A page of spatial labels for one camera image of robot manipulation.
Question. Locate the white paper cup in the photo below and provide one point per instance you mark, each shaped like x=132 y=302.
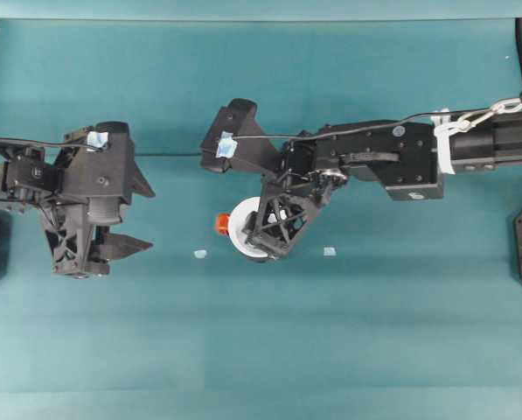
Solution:
x=236 y=227

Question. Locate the small white paper scrap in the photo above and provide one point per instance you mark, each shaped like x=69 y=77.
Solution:
x=199 y=254
x=329 y=252

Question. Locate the silver snap hook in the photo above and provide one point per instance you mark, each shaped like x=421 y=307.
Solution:
x=483 y=116

